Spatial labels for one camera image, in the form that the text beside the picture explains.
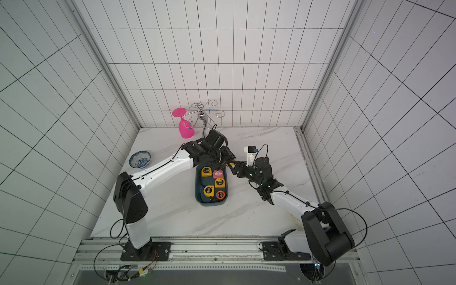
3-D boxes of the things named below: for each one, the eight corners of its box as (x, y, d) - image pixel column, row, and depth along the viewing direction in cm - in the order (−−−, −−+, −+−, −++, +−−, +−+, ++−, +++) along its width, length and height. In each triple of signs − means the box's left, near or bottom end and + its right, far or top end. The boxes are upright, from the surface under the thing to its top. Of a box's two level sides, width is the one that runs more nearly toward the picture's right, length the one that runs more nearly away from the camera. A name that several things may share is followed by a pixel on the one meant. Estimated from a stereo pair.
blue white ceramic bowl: (129, 165, 103) (125, 160, 99) (142, 153, 109) (139, 148, 105) (141, 172, 100) (138, 167, 96) (154, 159, 106) (151, 154, 102)
